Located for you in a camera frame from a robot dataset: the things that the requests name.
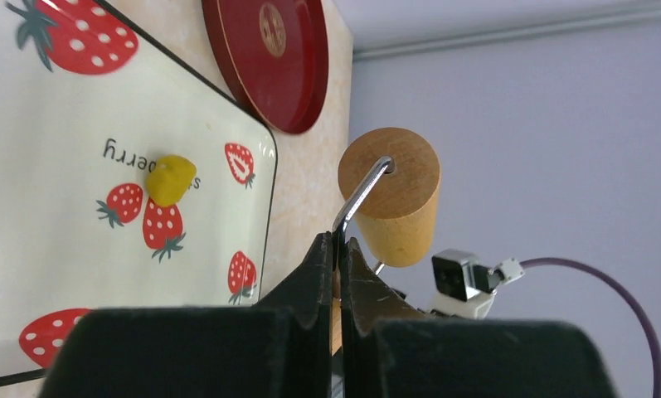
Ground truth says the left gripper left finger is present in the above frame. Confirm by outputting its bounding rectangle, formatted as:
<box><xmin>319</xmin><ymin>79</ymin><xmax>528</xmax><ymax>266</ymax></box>
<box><xmin>40</xmin><ymin>232</ymin><xmax>334</xmax><ymax>397</ymax></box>

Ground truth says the wooden roller pin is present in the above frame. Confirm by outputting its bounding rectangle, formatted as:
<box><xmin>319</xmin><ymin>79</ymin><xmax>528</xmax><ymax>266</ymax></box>
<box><xmin>329</xmin><ymin>127</ymin><xmax>442</xmax><ymax>356</ymax></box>

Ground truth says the strawberry pattern white tray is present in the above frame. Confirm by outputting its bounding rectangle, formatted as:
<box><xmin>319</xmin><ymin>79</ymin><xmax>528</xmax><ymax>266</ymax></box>
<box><xmin>0</xmin><ymin>1</ymin><xmax>277</xmax><ymax>387</ymax></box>

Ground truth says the red round tray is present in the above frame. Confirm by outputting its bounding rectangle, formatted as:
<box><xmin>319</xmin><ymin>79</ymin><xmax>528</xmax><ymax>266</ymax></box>
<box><xmin>202</xmin><ymin>0</ymin><xmax>329</xmax><ymax>134</ymax></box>

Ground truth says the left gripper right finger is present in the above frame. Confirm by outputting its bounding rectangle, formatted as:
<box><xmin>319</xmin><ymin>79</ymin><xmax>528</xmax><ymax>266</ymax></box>
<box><xmin>338</xmin><ymin>239</ymin><xmax>616</xmax><ymax>397</ymax></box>

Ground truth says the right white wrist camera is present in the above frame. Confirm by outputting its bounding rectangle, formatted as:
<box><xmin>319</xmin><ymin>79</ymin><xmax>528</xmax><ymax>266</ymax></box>
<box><xmin>425</xmin><ymin>249</ymin><xmax>524</xmax><ymax>319</ymax></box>

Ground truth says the yellow dough ball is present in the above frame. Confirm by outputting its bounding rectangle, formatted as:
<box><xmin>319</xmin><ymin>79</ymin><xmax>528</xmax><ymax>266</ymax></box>
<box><xmin>145</xmin><ymin>155</ymin><xmax>197</xmax><ymax>207</ymax></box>

